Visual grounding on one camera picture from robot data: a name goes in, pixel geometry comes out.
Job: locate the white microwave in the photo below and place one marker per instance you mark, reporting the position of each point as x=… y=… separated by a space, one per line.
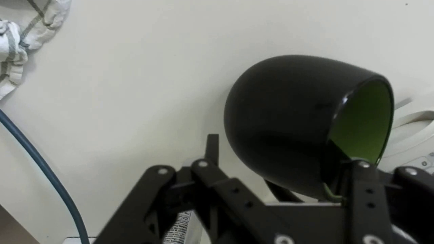
x=418 y=136

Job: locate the white checkered cloth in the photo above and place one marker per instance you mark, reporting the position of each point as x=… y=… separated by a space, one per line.
x=14 y=49

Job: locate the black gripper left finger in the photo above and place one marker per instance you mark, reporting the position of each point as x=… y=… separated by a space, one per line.
x=130 y=204

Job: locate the black cup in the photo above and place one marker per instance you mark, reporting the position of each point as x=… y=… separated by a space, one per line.
x=279 y=117

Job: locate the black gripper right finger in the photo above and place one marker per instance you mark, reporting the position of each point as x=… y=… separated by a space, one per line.
x=366 y=208

